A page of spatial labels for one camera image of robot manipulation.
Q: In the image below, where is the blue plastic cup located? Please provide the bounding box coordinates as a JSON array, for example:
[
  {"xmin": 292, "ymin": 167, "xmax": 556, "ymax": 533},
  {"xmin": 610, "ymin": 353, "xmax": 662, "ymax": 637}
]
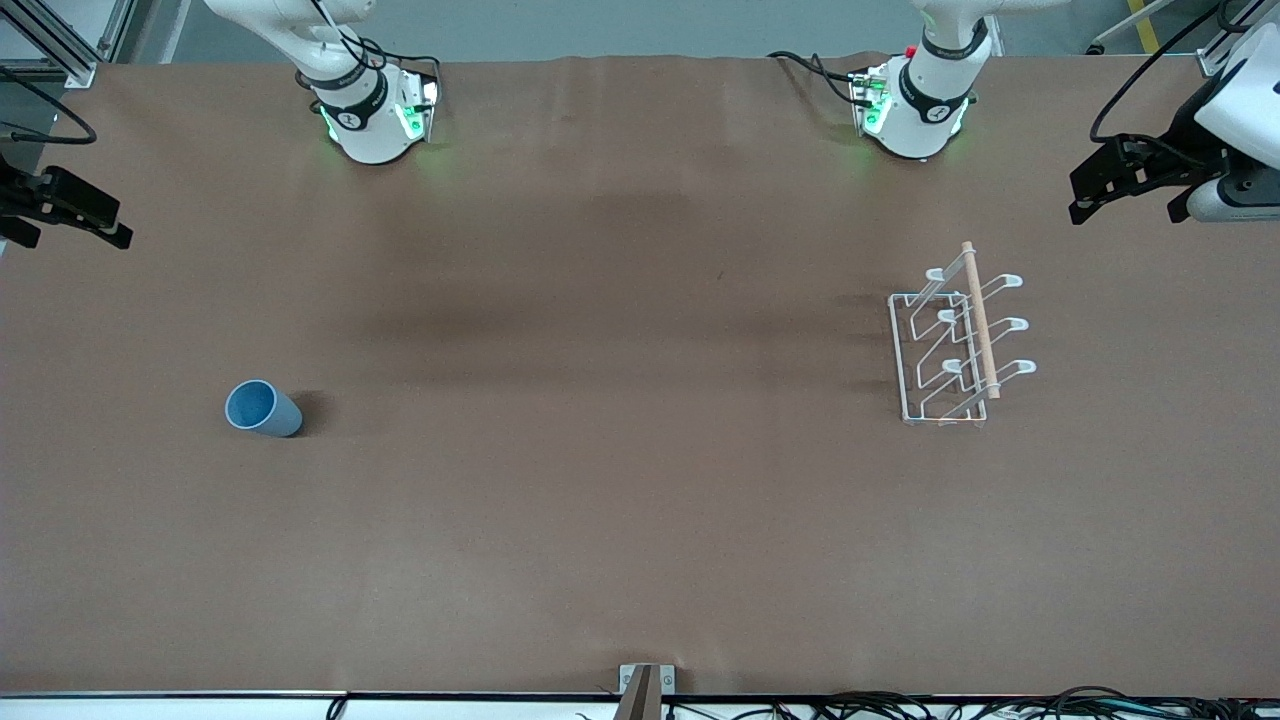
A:
[{"xmin": 224, "ymin": 379, "xmax": 303, "ymax": 439}]

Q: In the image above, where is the brown table cover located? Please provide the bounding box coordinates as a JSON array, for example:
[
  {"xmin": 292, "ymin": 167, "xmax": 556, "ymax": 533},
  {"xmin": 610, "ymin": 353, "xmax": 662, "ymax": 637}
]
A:
[{"xmin": 0, "ymin": 52, "xmax": 1280, "ymax": 698}]

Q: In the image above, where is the aluminium frame profile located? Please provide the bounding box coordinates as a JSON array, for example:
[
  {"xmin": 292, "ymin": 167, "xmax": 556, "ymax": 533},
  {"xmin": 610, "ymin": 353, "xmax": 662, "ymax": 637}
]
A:
[
  {"xmin": 0, "ymin": 0, "xmax": 141, "ymax": 89},
  {"xmin": 1196, "ymin": 0, "xmax": 1280, "ymax": 77}
]

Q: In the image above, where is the white wire cup holder rack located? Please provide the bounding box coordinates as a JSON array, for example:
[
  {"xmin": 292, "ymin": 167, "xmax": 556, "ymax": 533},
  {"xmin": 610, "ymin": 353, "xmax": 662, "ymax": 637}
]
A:
[{"xmin": 888, "ymin": 241, "xmax": 1038, "ymax": 428}]

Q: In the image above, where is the black left arm base cable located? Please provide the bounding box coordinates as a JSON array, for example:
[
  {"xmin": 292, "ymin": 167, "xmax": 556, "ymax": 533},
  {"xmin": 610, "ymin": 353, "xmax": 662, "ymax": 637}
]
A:
[{"xmin": 768, "ymin": 50, "xmax": 867, "ymax": 107}]

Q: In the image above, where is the black arm base cable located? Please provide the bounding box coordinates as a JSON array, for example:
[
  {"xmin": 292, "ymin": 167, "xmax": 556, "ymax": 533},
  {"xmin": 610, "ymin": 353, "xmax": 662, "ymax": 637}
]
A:
[
  {"xmin": 355, "ymin": 35, "xmax": 443, "ymax": 116},
  {"xmin": 768, "ymin": 50, "xmax": 867, "ymax": 107}
]

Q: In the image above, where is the black right arm base cable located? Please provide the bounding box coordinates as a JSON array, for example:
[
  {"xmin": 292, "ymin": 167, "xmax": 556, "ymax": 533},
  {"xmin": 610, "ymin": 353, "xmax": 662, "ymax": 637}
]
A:
[{"xmin": 355, "ymin": 35, "xmax": 443, "ymax": 116}]

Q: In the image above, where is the grey metal mount bracket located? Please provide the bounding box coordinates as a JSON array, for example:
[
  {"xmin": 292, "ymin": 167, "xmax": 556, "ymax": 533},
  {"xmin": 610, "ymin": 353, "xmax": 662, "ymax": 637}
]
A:
[{"xmin": 614, "ymin": 664, "xmax": 677, "ymax": 720}]

